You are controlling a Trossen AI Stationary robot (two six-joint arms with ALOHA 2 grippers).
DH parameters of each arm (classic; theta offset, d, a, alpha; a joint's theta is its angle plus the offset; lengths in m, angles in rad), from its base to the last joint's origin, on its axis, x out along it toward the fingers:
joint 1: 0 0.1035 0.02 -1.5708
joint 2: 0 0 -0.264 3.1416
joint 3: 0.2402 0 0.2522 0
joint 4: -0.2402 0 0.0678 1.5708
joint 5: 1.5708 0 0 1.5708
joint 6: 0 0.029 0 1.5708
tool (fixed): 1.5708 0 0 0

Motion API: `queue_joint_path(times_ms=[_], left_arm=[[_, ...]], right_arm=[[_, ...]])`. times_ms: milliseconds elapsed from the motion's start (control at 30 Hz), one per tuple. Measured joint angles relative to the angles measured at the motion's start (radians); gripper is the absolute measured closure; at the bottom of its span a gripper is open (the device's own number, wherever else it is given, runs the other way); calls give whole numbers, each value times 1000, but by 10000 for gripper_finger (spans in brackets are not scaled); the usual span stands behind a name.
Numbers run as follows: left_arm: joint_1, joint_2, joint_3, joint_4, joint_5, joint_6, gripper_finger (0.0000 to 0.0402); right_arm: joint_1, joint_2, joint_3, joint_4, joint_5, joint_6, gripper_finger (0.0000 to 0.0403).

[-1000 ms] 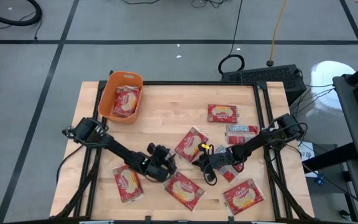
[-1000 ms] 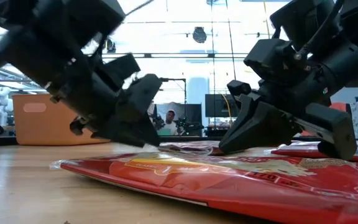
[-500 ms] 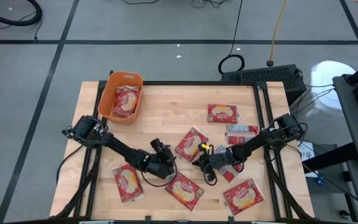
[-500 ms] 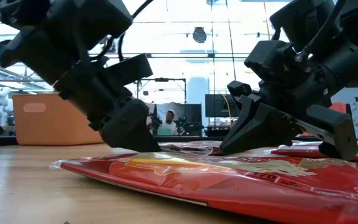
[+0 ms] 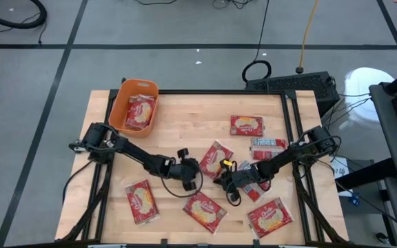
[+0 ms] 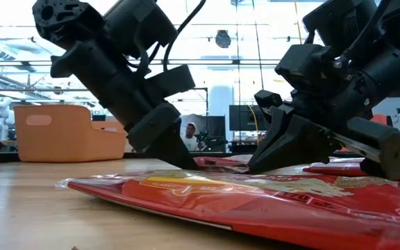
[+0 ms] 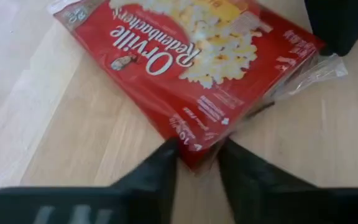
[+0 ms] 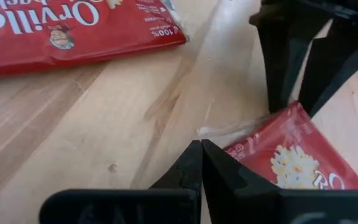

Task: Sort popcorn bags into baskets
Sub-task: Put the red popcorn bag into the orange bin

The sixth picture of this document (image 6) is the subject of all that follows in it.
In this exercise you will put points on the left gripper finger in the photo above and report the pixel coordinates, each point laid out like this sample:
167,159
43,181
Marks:
165,139

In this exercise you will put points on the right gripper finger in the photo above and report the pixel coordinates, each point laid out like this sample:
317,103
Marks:
290,142
269,99

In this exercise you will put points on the red Orville popcorn bag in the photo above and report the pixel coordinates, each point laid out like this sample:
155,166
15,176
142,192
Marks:
328,169
255,215
221,165

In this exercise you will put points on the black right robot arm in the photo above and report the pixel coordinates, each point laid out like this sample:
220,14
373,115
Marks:
346,21

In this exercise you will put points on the black background robot arm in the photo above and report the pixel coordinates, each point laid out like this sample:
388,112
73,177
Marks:
214,141

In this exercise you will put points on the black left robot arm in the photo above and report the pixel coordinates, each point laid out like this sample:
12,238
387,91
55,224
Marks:
137,24

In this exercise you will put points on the person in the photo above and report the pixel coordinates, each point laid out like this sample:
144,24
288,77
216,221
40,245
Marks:
190,139

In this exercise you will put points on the red panel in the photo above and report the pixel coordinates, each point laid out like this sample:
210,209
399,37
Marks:
380,119

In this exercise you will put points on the black monitor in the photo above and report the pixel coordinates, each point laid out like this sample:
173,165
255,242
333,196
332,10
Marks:
241,118

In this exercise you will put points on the white square pillar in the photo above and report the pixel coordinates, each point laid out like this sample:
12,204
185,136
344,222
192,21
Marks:
221,100

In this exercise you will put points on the dark screen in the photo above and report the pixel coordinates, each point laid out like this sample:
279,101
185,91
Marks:
217,126

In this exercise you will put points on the orange plastic basket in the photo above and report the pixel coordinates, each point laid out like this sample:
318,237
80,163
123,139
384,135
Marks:
57,139

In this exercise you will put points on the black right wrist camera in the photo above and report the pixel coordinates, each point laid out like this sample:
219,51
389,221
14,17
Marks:
300,66

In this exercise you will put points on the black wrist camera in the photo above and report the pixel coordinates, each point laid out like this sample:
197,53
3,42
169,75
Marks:
300,66
168,81

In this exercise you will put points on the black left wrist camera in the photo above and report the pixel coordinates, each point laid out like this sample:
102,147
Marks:
168,81

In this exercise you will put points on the black aluminium table frame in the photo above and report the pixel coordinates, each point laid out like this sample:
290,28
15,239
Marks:
5,156

